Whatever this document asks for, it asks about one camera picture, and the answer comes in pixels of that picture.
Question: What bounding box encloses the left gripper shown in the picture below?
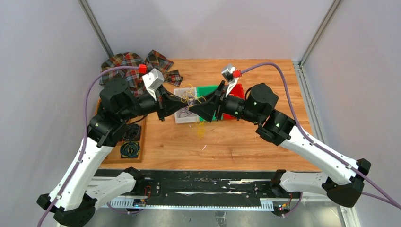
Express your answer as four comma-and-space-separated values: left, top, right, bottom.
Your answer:
120, 84, 189, 121

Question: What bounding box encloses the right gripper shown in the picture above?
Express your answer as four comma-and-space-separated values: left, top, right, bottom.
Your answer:
188, 81, 260, 124

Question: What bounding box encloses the yellow thin cable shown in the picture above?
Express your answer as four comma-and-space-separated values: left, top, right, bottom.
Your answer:
178, 83, 208, 105
195, 120, 207, 140

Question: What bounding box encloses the dark purple thin cable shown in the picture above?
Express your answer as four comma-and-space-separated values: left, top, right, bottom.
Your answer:
177, 100, 198, 118

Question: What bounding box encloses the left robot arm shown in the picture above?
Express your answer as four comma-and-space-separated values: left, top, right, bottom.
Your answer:
37, 78, 186, 227

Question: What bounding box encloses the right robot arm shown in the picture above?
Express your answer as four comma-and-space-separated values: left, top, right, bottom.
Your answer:
190, 83, 371, 207

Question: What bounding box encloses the green plastic bin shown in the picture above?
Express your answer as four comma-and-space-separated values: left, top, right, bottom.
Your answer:
196, 85, 224, 121

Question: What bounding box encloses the white plastic bin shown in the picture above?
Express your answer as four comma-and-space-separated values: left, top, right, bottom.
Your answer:
174, 87, 199, 124

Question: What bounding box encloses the red plastic bin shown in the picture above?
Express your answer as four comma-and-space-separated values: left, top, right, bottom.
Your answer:
223, 83, 244, 120

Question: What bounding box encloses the plaid cloth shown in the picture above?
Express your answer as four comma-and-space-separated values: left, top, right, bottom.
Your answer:
99, 50, 184, 98

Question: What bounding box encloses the wooden compartment tray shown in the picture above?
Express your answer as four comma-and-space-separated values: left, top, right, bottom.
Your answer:
102, 116, 147, 164

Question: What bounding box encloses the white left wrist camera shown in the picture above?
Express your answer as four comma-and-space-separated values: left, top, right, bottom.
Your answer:
142, 69, 165, 101

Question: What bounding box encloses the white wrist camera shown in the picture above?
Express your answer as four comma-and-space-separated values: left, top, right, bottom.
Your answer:
142, 69, 165, 101
221, 63, 242, 96

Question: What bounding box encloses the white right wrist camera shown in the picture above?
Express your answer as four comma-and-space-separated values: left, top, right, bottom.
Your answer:
221, 63, 242, 96

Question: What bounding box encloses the coiled cable bundle middle right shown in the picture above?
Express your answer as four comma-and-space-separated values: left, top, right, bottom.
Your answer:
123, 123, 142, 141

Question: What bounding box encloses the coiled cable bundle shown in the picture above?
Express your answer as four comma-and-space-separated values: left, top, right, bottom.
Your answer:
120, 141, 140, 158
123, 123, 142, 141

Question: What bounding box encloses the coiled cable bundle front right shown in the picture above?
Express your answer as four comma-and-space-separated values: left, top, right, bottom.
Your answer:
120, 141, 140, 158

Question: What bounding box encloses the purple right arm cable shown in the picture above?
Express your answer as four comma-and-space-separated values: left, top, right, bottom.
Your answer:
233, 62, 401, 210

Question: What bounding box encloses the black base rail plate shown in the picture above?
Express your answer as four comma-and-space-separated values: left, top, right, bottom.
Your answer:
111, 169, 301, 209

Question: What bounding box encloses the right aluminium table rail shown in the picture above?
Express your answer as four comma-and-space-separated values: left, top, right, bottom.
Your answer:
293, 61, 325, 142

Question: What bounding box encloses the left aluminium frame post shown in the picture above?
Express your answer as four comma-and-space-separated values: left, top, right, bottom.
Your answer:
78, 0, 114, 57

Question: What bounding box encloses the aluminium frame post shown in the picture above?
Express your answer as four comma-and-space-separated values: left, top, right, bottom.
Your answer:
298, 0, 343, 67
78, 0, 114, 57

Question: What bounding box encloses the right aluminium frame post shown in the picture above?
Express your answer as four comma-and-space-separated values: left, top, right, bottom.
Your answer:
298, 0, 343, 67

